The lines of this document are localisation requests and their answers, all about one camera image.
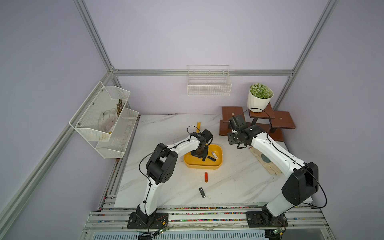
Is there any white wire wall basket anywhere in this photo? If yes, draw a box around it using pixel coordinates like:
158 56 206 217
187 65 232 97

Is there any black silver swivel usb drive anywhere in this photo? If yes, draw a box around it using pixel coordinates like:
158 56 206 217
199 188 206 198

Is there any white mesh wall shelf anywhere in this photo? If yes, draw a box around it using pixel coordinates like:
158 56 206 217
69 82 139 159

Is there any white pot green plant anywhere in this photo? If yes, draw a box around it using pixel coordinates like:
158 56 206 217
247 83 274 113

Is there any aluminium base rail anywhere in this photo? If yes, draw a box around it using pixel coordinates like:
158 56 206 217
80 195 335 240

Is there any aluminium frame profile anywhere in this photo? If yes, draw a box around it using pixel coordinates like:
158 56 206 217
1 1 326 240

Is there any black usb flash drive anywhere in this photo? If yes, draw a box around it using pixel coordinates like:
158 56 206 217
207 156 217 162

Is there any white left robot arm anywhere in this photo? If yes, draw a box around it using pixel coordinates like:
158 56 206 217
136 129 213 223

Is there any yellow storage box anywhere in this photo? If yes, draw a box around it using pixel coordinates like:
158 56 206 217
183 145 223 170

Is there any beige work glove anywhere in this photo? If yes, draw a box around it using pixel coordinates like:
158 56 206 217
249 147 282 176

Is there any brown wooden tiered stand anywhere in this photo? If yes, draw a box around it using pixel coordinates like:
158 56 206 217
219 104 296 142

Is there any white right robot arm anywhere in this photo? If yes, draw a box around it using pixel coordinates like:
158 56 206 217
228 116 320 219

